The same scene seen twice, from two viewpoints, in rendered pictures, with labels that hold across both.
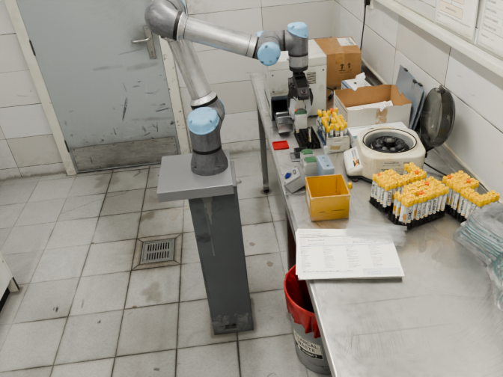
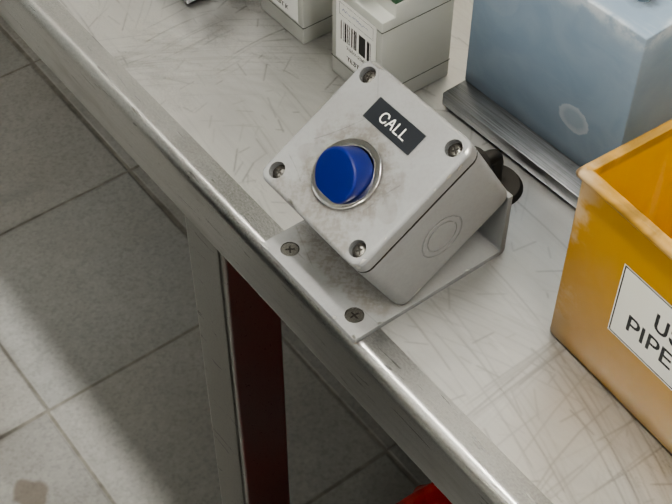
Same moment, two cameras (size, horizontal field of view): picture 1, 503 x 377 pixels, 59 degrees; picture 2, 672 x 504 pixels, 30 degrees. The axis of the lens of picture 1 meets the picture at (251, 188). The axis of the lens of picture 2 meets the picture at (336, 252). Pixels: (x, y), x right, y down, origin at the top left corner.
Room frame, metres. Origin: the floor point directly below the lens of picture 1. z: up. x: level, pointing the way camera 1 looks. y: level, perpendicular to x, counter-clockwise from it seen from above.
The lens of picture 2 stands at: (1.11, 0.07, 1.31)
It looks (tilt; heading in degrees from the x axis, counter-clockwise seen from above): 49 degrees down; 325
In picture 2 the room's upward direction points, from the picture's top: straight up
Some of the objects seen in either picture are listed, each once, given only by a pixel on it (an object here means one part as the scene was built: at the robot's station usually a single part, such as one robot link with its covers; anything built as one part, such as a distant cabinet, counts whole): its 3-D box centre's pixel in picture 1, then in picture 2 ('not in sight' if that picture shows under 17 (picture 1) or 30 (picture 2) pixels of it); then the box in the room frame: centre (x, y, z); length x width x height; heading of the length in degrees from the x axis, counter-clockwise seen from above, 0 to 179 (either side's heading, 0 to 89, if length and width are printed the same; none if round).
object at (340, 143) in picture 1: (331, 134); not in sight; (1.76, -0.38, 0.91); 0.20 x 0.10 x 0.07; 3
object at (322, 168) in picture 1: (325, 173); (574, 52); (1.42, -0.28, 0.92); 0.10 x 0.07 x 0.10; 4
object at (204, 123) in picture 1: (204, 128); not in sight; (1.58, 0.16, 1.08); 0.13 x 0.12 x 0.14; 173
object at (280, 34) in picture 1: (270, 43); not in sight; (1.66, -0.12, 1.36); 0.11 x 0.11 x 0.08; 83
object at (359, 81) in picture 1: (359, 85); not in sight; (2.21, -0.61, 0.94); 0.22 x 0.12 x 0.13; 7
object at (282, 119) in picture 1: (282, 117); not in sight; (1.95, -0.18, 0.92); 0.21 x 0.07 x 0.05; 3
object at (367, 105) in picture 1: (370, 111); not in sight; (1.87, -0.57, 0.95); 0.29 x 0.25 x 0.15; 93
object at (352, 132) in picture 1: (379, 135); not in sight; (1.68, -0.56, 0.92); 0.24 x 0.12 x 0.10; 93
